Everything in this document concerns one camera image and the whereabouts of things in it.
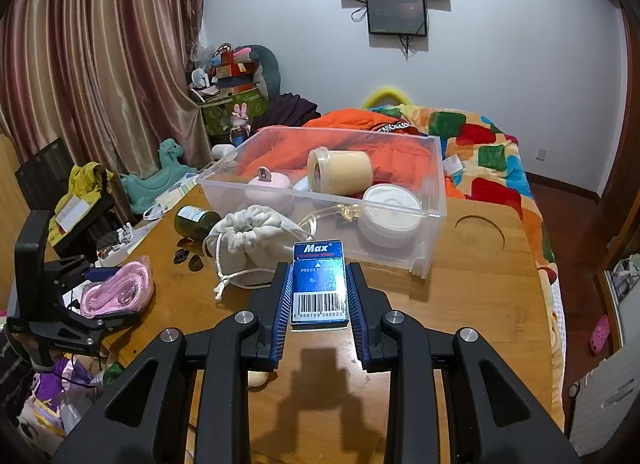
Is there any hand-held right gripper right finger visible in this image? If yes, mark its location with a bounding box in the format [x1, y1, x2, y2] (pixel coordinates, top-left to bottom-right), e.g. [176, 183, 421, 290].
[347, 261, 581, 464]

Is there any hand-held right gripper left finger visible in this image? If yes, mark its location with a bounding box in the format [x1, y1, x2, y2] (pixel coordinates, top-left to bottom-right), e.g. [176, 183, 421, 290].
[52, 261, 293, 464]

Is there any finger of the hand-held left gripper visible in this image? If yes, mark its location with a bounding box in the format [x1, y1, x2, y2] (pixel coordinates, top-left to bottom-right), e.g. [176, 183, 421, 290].
[65, 311, 146, 340]
[45, 255, 126, 295]

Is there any pink knitted bag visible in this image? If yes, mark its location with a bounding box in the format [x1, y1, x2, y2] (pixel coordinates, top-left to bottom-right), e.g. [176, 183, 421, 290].
[80, 255, 156, 320]

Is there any blue small box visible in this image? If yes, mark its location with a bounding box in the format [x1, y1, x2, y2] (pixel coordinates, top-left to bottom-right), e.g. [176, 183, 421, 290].
[290, 240, 348, 331]

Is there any clear plastic storage box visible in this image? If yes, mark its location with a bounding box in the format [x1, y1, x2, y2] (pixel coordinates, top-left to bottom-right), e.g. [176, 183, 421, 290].
[196, 126, 447, 280]

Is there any white round container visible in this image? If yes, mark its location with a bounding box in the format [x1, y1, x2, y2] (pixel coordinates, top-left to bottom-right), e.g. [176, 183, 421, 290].
[359, 184, 423, 250]

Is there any pink round case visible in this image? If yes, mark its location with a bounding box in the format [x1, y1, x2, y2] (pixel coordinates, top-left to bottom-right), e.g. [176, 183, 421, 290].
[246, 168, 295, 212]

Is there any beige tape roll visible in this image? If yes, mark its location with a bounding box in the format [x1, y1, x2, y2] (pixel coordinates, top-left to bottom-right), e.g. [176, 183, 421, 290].
[306, 146, 373, 196]

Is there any wooden desk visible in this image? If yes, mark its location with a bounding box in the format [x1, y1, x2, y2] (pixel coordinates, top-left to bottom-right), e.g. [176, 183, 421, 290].
[45, 179, 563, 464]

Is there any yellow cloth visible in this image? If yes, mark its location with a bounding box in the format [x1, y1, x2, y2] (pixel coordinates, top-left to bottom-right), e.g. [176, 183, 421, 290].
[55, 162, 115, 245]

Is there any white face mask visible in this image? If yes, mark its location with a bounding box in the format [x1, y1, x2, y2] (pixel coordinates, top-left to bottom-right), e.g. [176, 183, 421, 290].
[144, 179, 201, 222]

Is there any green glass bottle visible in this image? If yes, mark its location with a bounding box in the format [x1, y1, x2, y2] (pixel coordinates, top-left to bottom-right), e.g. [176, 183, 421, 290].
[174, 205, 222, 240]

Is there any black chair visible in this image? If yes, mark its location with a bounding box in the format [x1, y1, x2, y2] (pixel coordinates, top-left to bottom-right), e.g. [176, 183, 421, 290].
[15, 138, 131, 255]

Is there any teal toy horse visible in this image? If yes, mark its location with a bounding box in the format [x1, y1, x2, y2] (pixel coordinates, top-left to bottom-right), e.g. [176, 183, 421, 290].
[120, 139, 201, 212]

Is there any orange duvet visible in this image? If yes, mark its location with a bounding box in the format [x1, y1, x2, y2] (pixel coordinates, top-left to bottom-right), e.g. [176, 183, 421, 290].
[235, 109, 461, 200]

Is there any green storage box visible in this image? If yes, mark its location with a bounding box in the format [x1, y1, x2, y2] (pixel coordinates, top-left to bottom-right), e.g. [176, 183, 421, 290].
[200, 91, 268, 137]

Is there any pink rabbit toy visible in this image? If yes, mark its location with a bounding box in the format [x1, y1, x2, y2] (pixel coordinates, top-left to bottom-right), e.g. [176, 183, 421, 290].
[231, 104, 251, 145]

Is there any dark purple cloth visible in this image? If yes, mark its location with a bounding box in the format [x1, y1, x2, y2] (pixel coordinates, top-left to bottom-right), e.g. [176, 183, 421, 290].
[250, 93, 320, 130]

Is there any colourful patchwork blanket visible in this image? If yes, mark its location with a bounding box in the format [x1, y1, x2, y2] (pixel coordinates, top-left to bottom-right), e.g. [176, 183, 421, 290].
[400, 105, 566, 345]

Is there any pink and gold curtain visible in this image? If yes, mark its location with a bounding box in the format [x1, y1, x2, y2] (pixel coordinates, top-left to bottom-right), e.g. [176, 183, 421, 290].
[0, 0, 213, 180]

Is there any pink slipper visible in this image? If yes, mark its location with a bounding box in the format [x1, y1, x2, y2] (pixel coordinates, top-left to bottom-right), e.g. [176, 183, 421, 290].
[589, 315, 612, 355]

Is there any grey cushion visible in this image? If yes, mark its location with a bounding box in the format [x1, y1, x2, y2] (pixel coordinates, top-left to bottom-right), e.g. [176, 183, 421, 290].
[247, 44, 282, 97]

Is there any white cabinet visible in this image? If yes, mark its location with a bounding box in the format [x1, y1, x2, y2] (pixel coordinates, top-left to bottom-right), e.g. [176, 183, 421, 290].
[570, 344, 640, 455]

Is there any white drawstring pouch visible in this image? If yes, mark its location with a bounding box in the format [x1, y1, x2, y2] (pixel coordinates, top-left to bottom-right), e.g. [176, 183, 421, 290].
[202, 205, 311, 301]

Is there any yellow ring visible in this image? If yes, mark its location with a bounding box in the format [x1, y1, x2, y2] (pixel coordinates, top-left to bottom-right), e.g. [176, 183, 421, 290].
[362, 87, 410, 109]

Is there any small black wall monitor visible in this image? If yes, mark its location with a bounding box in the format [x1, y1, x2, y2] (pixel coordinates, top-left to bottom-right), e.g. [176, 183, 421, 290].
[366, 0, 428, 37]

